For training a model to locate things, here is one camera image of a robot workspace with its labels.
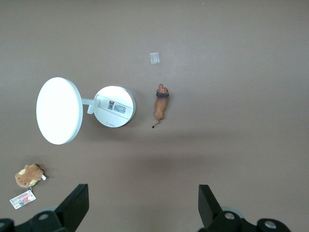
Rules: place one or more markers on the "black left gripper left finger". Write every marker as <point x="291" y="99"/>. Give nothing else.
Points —
<point x="72" y="205"/>

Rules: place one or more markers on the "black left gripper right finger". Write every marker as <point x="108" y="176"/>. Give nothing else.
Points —
<point x="210" y="212"/>

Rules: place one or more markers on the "brown lion statue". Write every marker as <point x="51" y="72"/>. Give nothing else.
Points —
<point x="161" y="106"/>

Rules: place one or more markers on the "printed paper tag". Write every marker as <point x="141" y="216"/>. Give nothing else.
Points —
<point x="23" y="199"/>

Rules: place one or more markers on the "brown hamster plush toy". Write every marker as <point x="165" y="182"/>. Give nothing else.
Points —
<point x="27" y="175"/>

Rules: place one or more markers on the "white round desk lamp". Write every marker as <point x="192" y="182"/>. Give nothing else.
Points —
<point x="60" y="108"/>

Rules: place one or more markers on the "small clear tape piece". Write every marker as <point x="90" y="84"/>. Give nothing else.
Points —
<point x="155" y="58"/>

